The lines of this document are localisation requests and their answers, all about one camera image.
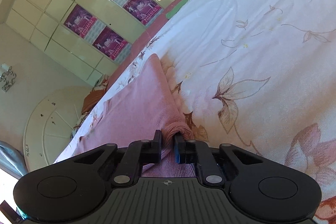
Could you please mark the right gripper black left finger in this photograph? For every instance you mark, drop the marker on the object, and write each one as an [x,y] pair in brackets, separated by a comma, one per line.
[138,154]

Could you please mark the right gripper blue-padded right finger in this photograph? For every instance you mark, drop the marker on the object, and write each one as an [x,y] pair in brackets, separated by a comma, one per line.
[199,155]

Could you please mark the pink knit sweater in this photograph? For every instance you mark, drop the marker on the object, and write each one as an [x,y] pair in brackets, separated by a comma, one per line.
[135,113]

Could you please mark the white brown patterned pillow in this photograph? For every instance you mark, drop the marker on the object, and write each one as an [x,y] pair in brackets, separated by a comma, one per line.
[78,124]

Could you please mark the orange striped pillow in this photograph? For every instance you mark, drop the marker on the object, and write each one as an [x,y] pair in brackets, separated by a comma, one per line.
[95,94]

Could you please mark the cream curved headboard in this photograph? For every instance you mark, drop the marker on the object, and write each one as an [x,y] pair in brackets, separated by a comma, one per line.
[50,125]

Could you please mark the lower left purple poster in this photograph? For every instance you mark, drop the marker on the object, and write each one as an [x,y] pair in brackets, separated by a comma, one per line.
[112,45]

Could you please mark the purple poster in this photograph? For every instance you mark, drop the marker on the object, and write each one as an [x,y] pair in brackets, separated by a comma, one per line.
[80,21]
[112,45]
[145,11]

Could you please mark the white floral bed sheet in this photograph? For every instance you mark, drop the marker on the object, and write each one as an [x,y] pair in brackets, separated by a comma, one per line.
[259,74]

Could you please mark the grey blue curtain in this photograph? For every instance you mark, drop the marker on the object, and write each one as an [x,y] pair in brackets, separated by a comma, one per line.
[12,161]

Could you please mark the green folded cloth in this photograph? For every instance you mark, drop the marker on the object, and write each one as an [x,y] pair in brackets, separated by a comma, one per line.
[175,9]

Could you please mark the lower right purple poster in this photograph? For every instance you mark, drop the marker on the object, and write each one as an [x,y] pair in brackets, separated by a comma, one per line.
[145,11]

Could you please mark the upper left purple poster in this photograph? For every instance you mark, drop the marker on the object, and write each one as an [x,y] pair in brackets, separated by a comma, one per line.
[80,21]

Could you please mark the cream glossy wardrobe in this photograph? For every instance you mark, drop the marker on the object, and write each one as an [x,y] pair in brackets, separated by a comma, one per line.
[86,3]

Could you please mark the silver wall lamp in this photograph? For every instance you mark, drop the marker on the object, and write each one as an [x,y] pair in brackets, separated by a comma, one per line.
[8,77]

